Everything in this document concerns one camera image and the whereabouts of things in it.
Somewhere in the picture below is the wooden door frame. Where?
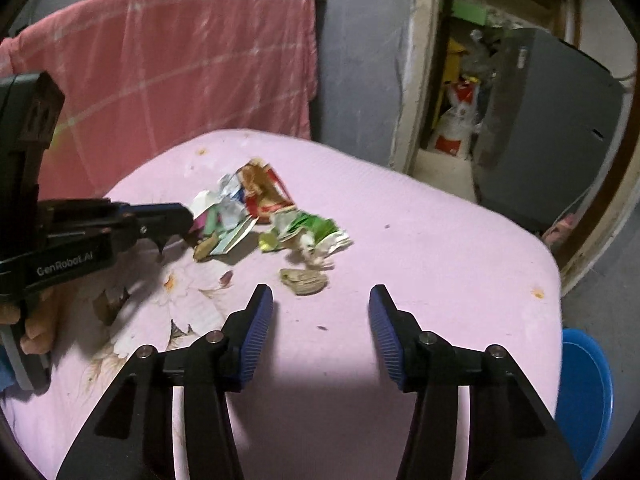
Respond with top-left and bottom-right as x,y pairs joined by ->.
390,0 -> 640,296

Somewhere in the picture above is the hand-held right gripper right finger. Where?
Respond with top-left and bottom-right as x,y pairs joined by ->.
369,284 -> 583,480

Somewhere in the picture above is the green box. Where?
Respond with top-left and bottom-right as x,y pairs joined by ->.
452,0 -> 488,23

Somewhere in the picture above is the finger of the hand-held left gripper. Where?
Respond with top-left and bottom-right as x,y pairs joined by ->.
127,202 -> 195,226
107,212 -> 193,263

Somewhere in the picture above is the white red sack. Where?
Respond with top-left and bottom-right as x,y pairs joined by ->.
434,80 -> 481,158

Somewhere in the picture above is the pink-red plaid towel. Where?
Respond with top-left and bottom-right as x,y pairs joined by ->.
0,0 -> 318,201

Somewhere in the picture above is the beige nut shell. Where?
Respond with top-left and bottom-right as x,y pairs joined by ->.
279,267 -> 329,297

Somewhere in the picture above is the blue plastic basin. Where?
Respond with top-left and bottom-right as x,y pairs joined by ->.
555,328 -> 614,478

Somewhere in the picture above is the green snack wrapper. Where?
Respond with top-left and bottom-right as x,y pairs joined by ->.
259,212 -> 351,256

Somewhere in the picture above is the person's left hand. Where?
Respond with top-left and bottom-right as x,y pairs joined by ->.
0,287 -> 57,357

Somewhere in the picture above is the red white wrapper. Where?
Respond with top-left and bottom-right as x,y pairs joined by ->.
239,159 -> 297,224

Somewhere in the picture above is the pink floral blanket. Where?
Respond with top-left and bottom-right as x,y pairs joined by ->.
0,129 -> 561,480

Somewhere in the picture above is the pile of plastic bags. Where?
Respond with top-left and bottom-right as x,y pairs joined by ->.
462,25 -> 506,81

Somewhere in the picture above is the grey washing machine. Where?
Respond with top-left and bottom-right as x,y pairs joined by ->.
472,27 -> 626,233

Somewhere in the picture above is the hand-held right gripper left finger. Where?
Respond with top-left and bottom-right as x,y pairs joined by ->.
56,283 -> 274,480

